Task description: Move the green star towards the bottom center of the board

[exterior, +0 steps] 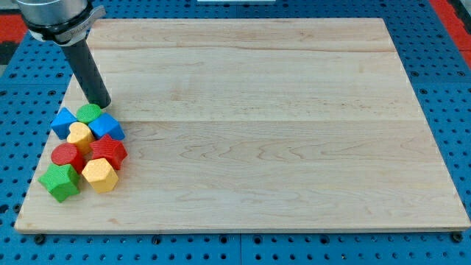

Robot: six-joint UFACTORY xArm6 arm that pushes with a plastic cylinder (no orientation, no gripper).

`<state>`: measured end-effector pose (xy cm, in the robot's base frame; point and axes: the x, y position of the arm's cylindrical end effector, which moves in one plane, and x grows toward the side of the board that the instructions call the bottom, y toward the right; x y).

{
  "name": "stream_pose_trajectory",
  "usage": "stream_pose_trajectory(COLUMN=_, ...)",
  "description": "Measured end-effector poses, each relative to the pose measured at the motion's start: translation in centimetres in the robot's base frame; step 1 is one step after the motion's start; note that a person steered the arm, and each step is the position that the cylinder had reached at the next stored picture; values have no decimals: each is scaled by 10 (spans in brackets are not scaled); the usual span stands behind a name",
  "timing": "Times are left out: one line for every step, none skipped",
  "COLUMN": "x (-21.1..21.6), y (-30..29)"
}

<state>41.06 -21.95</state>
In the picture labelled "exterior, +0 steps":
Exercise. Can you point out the light wooden board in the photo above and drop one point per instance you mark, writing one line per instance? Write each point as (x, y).
(258, 126)

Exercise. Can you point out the green cylinder block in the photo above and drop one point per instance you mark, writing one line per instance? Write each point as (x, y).
(88, 113)

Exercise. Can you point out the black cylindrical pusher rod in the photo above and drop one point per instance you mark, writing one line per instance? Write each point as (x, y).
(87, 74)

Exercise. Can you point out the red star block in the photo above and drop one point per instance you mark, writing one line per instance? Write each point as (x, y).
(112, 150)

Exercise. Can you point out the blue pentagon block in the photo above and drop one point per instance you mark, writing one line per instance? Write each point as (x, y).
(107, 125)

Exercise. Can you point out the yellow heart block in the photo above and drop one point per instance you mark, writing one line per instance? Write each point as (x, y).
(81, 136)

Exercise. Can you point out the green star block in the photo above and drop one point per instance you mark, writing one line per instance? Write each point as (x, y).
(61, 181)

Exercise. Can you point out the blue cube block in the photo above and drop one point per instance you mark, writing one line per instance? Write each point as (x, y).
(61, 123)

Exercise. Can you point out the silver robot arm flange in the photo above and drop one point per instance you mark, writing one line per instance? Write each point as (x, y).
(64, 22)

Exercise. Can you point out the yellow hexagon block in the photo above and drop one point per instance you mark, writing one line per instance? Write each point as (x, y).
(100, 175)

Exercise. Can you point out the red cylinder block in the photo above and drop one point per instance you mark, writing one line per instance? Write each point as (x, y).
(68, 154)

